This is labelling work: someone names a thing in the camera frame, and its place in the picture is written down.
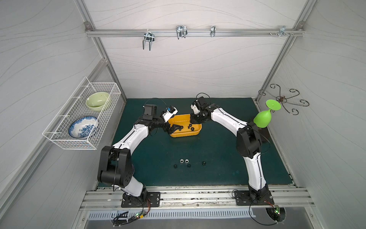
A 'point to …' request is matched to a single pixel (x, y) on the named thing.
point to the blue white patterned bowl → (83, 127)
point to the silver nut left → (181, 161)
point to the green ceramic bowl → (96, 101)
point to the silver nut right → (187, 161)
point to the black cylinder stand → (265, 134)
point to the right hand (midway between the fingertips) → (190, 119)
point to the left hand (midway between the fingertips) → (175, 120)
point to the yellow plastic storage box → (188, 129)
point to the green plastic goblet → (263, 119)
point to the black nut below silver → (188, 165)
